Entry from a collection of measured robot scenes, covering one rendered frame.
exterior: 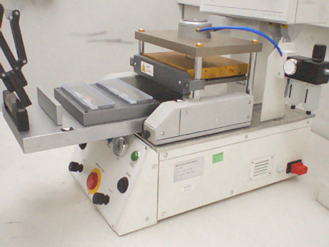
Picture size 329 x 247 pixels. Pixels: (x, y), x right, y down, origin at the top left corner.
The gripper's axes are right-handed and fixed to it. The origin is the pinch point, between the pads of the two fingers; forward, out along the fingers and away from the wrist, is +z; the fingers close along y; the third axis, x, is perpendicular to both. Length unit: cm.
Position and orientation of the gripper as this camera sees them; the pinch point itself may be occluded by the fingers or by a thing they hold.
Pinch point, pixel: (19, 89)
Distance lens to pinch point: 77.2
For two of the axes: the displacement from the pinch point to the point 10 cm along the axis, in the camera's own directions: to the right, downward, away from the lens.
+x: 5.2, 3.2, -7.9
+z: 2.7, 8.2, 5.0
